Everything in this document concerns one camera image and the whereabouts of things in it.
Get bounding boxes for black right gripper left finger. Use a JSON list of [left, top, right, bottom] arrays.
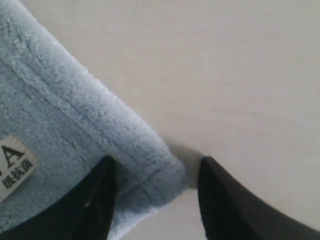
[[0, 156, 117, 240]]

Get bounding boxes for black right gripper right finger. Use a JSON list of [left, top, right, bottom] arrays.
[[197, 156, 320, 240]]

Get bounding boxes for light blue terry towel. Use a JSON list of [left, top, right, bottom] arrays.
[[0, 0, 187, 240]]

